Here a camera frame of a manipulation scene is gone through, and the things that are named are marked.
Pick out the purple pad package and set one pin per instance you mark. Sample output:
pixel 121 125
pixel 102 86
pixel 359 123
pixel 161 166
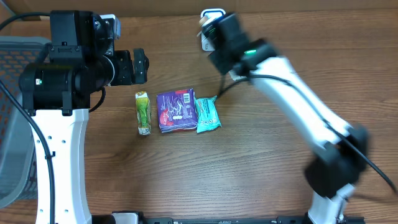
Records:
pixel 176 110

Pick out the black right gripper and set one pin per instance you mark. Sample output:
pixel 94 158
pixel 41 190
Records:
pixel 222 58

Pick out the white barcode scanner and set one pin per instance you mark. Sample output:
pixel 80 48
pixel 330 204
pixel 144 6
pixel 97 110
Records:
pixel 214 13

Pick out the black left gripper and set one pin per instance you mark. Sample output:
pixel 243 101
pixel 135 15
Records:
pixel 140 66

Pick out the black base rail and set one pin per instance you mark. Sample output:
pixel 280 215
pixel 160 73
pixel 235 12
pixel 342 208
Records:
pixel 248 219

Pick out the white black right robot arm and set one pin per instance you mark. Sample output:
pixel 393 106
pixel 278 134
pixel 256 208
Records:
pixel 340 149

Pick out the grey plastic basket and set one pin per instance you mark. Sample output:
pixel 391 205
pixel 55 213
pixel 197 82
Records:
pixel 18 164

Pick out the teal wipes packet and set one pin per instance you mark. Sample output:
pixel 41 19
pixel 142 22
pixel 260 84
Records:
pixel 208 118

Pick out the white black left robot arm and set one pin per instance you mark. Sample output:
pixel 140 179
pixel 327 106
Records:
pixel 79 60

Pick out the white tube gold cap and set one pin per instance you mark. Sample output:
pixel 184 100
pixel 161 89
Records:
pixel 203 22

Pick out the green yellow snack packet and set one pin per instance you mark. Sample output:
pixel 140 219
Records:
pixel 143 113

